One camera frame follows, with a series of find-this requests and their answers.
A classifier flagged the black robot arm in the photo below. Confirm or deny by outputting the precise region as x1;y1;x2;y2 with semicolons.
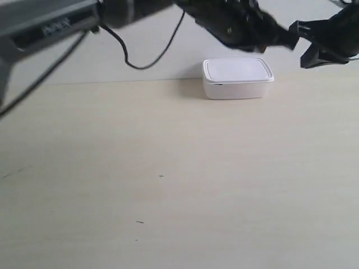
1;1;298;116

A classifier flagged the white lidded plastic container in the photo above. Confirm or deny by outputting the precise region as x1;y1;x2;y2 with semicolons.
202;57;274;100

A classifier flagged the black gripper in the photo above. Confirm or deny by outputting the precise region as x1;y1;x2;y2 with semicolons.
173;1;299;53

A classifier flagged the black cable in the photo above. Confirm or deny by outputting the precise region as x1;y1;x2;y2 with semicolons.
99;11;186;70

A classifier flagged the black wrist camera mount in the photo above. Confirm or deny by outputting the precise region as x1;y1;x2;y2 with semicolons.
289;1;358;69

